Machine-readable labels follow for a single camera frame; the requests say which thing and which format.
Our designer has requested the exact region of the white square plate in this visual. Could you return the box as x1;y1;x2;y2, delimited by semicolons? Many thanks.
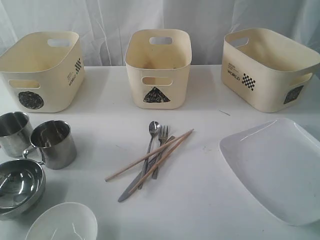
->
219;118;320;226

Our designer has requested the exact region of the steel fork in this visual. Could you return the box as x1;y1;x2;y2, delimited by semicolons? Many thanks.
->
151;125;169;179

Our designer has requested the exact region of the stainless steel bowl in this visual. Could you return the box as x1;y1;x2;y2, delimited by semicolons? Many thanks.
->
0;158;46;221

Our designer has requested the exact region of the cream bin with square mark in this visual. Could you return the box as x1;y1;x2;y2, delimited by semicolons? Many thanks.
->
221;28;320;113

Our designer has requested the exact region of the white backdrop curtain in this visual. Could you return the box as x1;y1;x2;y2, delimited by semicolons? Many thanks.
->
0;0;320;66

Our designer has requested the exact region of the steel spoon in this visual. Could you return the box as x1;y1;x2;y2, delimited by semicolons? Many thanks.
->
140;121;160;179

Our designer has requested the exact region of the cream bin with triangle mark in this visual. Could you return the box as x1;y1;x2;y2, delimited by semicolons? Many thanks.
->
125;29;192;110

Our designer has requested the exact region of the white ceramic bowl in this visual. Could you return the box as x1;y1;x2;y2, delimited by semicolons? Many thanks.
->
25;202;98;240

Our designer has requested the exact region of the steel table knife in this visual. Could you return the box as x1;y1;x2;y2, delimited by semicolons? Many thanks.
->
118;147;168;203

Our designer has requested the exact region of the cream bin with circle mark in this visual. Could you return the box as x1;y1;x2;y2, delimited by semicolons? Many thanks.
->
0;31;85;113

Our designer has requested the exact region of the steel mug with handle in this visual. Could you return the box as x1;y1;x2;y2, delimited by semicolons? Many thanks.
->
22;119;77;170

